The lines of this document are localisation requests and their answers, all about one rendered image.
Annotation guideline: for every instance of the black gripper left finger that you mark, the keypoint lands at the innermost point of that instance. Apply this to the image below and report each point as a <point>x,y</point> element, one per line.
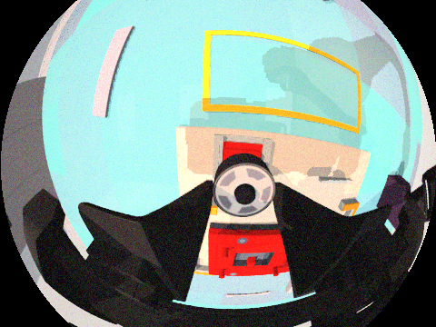
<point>170,238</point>

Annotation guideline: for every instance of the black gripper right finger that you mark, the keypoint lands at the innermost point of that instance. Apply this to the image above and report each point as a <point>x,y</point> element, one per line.
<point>314,237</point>

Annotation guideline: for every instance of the black and white wheel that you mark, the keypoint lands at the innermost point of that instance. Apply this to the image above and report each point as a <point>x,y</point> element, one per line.
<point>241,169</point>

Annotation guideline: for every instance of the yellow rectangular outline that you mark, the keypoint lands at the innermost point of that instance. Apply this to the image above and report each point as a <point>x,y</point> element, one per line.
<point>258,109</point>

